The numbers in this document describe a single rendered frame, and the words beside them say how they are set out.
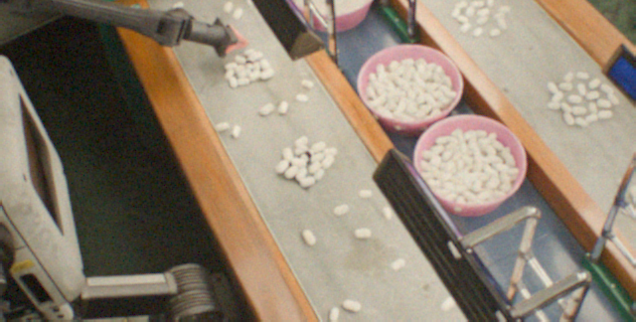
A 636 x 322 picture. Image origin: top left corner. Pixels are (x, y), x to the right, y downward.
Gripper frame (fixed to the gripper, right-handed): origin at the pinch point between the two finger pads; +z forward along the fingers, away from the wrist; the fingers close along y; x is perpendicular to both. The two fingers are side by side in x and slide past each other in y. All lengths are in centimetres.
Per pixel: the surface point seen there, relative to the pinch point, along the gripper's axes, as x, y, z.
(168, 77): 15.9, 1.0, -15.9
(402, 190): -24, -80, -20
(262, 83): 3.6, -12.4, 2.0
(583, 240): -23, -91, 38
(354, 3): -19.5, 3.7, 29.5
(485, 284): -26, -105, -20
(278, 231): 14, -55, -10
